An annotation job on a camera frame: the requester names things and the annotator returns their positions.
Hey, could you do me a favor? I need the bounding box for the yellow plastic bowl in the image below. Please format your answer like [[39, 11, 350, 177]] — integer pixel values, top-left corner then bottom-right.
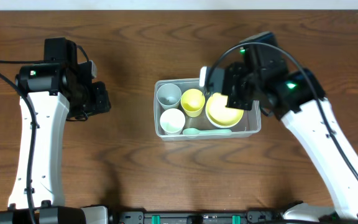
[[206, 93, 244, 121]]

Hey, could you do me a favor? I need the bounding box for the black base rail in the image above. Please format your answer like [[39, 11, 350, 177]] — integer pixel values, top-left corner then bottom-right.
[[108, 210, 282, 224]]

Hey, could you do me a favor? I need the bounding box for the grey plastic cup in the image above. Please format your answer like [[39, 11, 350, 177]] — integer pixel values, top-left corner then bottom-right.
[[157, 83, 182, 110]]

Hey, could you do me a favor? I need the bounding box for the yellow plastic cup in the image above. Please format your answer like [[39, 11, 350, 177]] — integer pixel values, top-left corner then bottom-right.
[[180, 88, 205, 118]]

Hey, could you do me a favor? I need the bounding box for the right black cable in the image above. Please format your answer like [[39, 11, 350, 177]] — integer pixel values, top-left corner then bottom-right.
[[203, 42, 358, 208]]

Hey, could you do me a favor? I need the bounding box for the white plastic bowl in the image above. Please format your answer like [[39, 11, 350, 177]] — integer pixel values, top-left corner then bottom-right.
[[207, 114, 242, 128]]

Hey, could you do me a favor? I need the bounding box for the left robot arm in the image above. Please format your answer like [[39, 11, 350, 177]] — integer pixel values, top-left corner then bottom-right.
[[0, 37, 111, 223]]

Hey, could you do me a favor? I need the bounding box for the mint green plastic spoon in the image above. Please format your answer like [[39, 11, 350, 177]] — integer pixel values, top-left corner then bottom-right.
[[182, 128, 232, 135]]

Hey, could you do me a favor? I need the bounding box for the white plastic cup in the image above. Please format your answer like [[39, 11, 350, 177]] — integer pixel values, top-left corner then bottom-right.
[[160, 108, 186, 135]]

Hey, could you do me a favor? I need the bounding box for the clear plastic container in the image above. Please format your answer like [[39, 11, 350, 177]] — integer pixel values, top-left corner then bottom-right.
[[153, 77, 262, 142]]

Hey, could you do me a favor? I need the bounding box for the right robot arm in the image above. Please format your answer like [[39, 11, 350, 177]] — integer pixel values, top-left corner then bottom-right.
[[205, 32, 358, 223]]

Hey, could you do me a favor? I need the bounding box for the left black cable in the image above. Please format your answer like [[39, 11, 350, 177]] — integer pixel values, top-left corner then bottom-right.
[[0, 57, 43, 224]]

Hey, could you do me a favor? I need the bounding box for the black cable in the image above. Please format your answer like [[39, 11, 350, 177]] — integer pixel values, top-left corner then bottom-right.
[[203, 42, 358, 208], [0, 57, 43, 224]]

